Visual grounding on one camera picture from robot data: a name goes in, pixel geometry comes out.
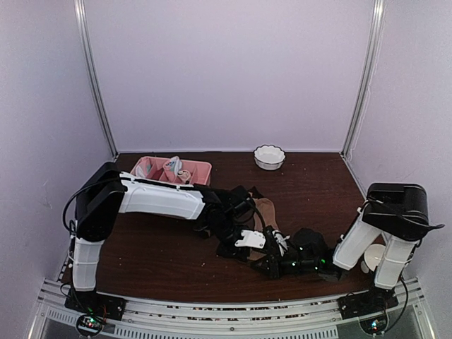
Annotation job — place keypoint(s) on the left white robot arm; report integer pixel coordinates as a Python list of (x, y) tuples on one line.
[(110, 192)]

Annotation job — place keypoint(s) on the rolled socks in box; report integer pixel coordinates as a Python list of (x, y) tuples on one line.
[(174, 171)]

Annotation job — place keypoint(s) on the pink divided storage box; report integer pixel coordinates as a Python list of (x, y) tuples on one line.
[(150, 167)]

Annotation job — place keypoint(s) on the tan ribbed sock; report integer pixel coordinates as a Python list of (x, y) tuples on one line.
[(267, 209)]

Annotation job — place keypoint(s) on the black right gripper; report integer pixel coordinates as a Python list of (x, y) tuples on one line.
[(275, 270)]

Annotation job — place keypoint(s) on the left aluminium corner post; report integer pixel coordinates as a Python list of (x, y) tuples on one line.
[(94, 83)]

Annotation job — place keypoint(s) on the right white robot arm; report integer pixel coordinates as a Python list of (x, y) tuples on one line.
[(398, 210)]

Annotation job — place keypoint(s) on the aluminium front rail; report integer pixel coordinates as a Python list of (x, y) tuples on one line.
[(304, 318)]

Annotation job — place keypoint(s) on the aluminium corner post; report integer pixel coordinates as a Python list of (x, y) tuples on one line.
[(94, 83), (367, 73)]

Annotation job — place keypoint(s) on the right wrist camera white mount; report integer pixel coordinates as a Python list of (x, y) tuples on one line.
[(282, 242)]

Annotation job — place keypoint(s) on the right aluminium corner post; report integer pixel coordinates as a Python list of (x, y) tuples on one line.
[(367, 73)]

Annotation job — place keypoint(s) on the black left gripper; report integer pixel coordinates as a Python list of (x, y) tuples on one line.
[(236, 253)]

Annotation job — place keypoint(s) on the white scalloped ceramic bowl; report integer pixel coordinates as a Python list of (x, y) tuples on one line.
[(269, 157)]

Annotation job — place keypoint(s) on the brown argyle patterned sock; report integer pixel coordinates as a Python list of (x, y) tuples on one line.
[(205, 229)]

